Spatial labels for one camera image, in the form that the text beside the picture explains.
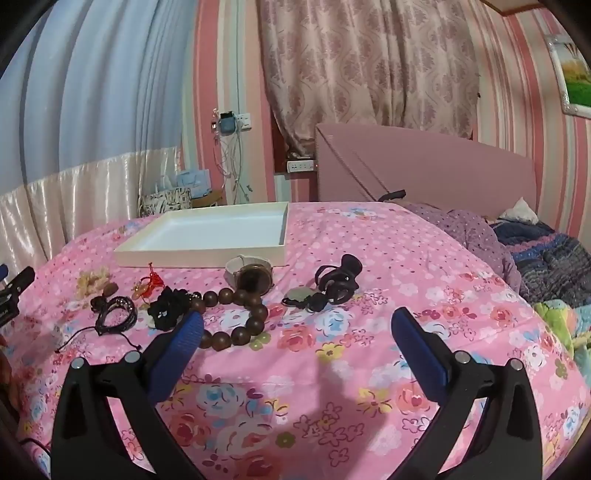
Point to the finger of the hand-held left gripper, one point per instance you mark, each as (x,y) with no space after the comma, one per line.
(23,280)
(7,309)

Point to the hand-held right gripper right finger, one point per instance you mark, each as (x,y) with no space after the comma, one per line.
(415,350)

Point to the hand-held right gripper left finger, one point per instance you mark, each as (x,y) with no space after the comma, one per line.
(180,350)

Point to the black fabric scrunchie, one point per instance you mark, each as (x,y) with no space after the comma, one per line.
(168,307)

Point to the white shallow tray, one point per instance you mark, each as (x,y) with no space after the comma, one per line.
(207,233)

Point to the pink floral bedsheet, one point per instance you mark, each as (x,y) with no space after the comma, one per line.
(369,286)

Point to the white satin curtain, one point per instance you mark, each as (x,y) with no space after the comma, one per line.
(92,194)

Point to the purple dotted blanket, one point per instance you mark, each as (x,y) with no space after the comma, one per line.
(471,235)

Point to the patterned tissue box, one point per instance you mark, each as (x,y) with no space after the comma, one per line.
(166,202)

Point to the green printed blanket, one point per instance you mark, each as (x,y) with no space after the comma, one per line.
(563,323)

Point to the wooden nightstand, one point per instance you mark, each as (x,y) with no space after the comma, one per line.
(210,201)

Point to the black object on headboard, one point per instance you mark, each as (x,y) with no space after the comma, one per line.
(392,194)

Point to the dark knitted blanket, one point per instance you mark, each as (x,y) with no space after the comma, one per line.
(549,263)

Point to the blue paper bag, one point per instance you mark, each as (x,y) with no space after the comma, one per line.
(194,181)

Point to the white cloth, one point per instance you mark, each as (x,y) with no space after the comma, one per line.
(519,210)

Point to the pink headboard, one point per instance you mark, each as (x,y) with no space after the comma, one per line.
(415,161)

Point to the blue curtain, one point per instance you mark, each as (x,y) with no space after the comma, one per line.
(92,83)

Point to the white power strip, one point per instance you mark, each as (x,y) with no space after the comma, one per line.
(300,166)

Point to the blue charging device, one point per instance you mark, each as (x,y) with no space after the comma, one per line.
(226,123)

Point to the patterned beige curtain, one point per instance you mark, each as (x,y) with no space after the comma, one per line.
(369,69)

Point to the white wall socket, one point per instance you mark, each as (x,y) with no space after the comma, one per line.
(247,121)

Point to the framed wall picture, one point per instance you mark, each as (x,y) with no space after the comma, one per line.
(575,78)

